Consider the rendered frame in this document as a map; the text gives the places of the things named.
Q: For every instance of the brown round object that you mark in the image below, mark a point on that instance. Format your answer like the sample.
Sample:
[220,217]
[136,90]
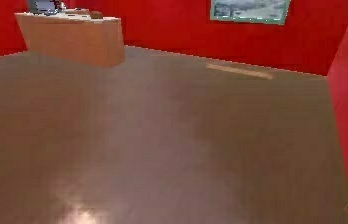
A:
[96,14]

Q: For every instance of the green framed wall picture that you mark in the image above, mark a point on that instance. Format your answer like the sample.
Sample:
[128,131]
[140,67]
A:
[250,9]

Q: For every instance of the small white and red object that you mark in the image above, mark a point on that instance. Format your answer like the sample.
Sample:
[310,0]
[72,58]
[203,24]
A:
[62,5]

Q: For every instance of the grey laptop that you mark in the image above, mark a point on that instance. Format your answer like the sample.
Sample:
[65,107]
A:
[42,6]

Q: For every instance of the tan wooden counter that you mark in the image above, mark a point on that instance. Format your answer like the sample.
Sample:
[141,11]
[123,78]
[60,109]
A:
[75,40]

